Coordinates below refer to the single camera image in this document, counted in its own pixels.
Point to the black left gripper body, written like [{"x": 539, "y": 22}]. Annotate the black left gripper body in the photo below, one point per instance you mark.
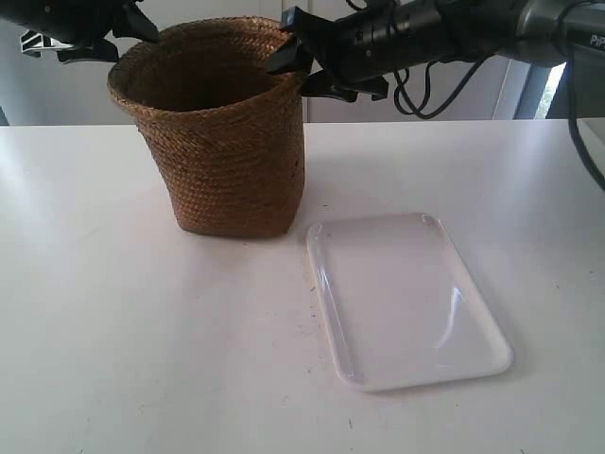
[{"x": 74, "y": 30}]

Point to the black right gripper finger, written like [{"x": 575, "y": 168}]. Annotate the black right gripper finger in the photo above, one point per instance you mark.
[
  {"x": 291, "y": 57},
  {"x": 299, "y": 22}
]

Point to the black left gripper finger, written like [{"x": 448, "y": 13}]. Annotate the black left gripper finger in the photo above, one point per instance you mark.
[{"x": 128, "y": 21}]

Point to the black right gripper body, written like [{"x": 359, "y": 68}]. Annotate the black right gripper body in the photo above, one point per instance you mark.
[{"x": 357, "y": 51}]

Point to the brown woven basket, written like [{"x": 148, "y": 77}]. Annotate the brown woven basket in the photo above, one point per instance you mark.
[{"x": 226, "y": 136}]

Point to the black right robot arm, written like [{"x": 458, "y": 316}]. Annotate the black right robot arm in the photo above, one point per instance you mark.
[{"x": 537, "y": 32}]

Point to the white rectangular plastic tray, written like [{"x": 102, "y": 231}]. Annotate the white rectangular plastic tray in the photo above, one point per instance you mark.
[{"x": 399, "y": 306}]

